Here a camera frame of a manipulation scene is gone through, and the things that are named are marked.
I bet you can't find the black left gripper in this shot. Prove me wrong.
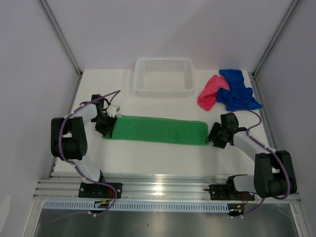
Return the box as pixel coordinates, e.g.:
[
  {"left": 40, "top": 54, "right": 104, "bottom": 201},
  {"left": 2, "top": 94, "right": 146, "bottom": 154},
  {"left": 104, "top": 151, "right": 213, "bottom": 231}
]
[{"left": 92, "top": 113, "right": 117, "bottom": 138}]

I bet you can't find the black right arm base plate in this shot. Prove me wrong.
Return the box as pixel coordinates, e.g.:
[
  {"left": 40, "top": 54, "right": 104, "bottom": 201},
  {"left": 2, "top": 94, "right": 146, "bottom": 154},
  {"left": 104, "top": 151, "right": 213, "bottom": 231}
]
[{"left": 205, "top": 175, "right": 255, "bottom": 201}]

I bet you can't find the green microfiber towel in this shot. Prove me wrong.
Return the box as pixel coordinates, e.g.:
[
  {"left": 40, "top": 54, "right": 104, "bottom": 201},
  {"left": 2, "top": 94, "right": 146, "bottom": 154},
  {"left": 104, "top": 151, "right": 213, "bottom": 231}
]
[{"left": 103, "top": 115, "right": 209, "bottom": 146}]

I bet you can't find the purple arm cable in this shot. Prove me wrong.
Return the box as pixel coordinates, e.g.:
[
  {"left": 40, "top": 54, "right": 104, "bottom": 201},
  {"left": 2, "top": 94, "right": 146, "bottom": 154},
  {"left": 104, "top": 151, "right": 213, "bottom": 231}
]
[
  {"left": 228, "top": 108, "right": 296, "bottom": 220},
  {"left": 44, "top": 89, "right": 121, "bottom": 223}
]

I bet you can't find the aluminium front rail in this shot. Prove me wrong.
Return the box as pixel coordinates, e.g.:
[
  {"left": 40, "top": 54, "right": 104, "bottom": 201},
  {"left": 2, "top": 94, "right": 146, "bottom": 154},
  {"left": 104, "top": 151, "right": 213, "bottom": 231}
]
[{"left": 33, "top": 172, "right": 302, "bottom": 203}]

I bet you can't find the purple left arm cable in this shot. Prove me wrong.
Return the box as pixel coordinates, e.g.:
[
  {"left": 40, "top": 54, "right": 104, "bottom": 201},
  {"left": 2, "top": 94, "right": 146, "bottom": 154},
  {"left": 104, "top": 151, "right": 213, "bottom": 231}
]
[{"left": 44, "top": 89, "right": 121, "bottom": 223}]

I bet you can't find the white plastic basket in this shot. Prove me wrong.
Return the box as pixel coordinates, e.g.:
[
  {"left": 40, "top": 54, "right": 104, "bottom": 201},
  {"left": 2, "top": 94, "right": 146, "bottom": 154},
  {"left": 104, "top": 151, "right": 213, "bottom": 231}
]
[{"left": 133, "top": 57, "right": 195, "bottom": 97}]

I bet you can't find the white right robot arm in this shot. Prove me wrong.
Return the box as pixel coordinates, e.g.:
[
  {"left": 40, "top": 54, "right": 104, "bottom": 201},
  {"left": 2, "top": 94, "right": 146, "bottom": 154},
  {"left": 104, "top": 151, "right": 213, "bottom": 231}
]
[{"left": 206, "top": 113, "right": 297, "bottom": 200}]

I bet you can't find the aluminium frame post right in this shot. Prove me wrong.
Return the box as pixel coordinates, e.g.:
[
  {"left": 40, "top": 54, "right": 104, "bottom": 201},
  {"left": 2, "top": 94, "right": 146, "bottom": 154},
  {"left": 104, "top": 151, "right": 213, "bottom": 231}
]
[{"left": 251, "top": 0, "right": 302, "bottom": 80}]

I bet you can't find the aluminium frame post left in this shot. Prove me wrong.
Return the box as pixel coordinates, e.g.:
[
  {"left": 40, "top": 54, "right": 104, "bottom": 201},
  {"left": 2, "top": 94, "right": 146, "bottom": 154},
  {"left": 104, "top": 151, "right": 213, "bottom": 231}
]
[{"left": 38, "top": 0, "right": 83, "bottom": 78}]

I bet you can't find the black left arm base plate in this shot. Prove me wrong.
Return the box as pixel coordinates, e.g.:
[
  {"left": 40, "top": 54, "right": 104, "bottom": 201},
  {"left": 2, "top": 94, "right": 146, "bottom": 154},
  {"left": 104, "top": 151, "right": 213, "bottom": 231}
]
[{"left": 78, "top": 181, "right": 123, "bottom": 199}]

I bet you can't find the blue microfiber towel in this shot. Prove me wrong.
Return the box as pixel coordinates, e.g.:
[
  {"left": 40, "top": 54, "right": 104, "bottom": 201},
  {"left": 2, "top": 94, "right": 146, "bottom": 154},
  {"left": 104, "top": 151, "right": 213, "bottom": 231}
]
[{"left": 216, "top": 69, "right": 263, "bottom": 111}]

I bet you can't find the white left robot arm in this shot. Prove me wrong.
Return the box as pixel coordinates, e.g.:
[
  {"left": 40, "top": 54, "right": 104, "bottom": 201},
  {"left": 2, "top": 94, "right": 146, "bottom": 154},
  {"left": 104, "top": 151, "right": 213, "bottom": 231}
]
[{"left": 50, "top": 94, "right": 120, "bottom": 198}]

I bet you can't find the pink microfiber towel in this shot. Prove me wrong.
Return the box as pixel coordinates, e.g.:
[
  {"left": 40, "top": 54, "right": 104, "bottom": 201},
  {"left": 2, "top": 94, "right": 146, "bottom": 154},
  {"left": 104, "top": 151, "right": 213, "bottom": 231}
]
[{"left": 197, "top": 75, "right": 230, "bottom": 111}]

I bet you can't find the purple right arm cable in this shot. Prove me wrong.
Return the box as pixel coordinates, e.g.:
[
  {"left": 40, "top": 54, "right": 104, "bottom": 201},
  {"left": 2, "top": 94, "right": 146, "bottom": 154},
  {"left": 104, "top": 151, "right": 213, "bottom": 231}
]
[{"left": 228, "top": 108, "right": 296, "bottom": 220}]

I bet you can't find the white slotted cable duct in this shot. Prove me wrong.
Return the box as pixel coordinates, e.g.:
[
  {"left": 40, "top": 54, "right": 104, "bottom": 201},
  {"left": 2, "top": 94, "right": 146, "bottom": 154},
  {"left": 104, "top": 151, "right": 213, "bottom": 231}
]
[{"left": 43, "top": 200, "right": 230, "bottom": 213}]

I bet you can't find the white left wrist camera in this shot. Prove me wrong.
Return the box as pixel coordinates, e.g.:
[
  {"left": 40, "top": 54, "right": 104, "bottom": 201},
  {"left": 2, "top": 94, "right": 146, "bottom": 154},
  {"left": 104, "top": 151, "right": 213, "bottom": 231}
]
[{"left": 106, "top": 105, "right": 120, "bottom": 118}]

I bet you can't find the aluminium frame post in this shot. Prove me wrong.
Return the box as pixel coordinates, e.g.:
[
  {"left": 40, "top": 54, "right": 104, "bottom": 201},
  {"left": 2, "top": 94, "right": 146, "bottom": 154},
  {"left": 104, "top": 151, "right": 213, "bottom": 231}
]
[
  {"left": 251, "top": 0, "right": 302, "bottom": 80},
  {"left": 38, "top": 0, "right": 83, "bottom": 78}
]

